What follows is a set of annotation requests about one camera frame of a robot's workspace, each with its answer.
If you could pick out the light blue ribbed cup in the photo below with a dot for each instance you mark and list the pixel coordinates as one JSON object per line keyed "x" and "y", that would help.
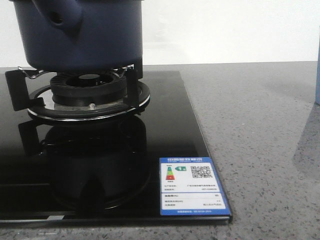
{"x": 317, "y": 87}

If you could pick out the black metal pot support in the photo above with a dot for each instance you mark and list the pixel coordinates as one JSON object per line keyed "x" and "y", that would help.
{"x": 40, "y": 104}

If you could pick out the dark blue cooking pot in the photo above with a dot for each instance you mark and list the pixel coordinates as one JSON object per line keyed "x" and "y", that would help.
{"x": 71, "y": 36}

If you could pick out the black glass gas stove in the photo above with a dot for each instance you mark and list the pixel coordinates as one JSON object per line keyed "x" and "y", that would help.
{"x": 101, "y": 172}

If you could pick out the blue energy efficiency label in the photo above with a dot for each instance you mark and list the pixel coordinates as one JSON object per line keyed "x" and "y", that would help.
{"x": 190, "y": 186}

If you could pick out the black gas burner head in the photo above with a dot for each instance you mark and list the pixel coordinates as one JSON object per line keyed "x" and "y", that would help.
{"x": 80, "y": 90}

